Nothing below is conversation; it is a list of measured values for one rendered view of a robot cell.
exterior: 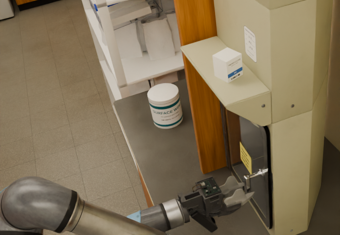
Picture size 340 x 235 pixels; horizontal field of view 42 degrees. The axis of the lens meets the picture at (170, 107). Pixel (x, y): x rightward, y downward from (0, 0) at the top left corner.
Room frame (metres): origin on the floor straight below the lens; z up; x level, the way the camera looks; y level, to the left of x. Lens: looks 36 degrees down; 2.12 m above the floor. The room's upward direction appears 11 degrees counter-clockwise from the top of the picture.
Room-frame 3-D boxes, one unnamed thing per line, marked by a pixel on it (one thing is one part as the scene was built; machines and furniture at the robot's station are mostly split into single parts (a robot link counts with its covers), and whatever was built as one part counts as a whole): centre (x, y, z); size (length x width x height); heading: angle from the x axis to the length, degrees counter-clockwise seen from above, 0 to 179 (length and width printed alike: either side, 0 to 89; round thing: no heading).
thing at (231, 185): (0.89, -0.13, 1.17); 0.09 x 0.03 x 0.06; 109
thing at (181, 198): (0.84, -0.03, 1.17); 0.12 x 0.08 x 0.09; 102
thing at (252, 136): (0.99, -0.20, 1.19); 0.30 x 0.01 x 0.40; 11
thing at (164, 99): (1.54, 0.02, 1.02); 0.13 x 0.13 x 0.15
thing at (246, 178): (0.88, -0.19, 1.17); 0.05 x 0.03 x 0.10; 101
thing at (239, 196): (0.84, -0.14, 1.17); 0.09 x 0.03 x 0.06; 94
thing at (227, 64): (0.93, -0.16, 1.54); 0.05 x 0.05 x 0.06; 30
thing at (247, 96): (0.98, -0.15, 1.46); 0.32 x 0.11 x 0.10; 12
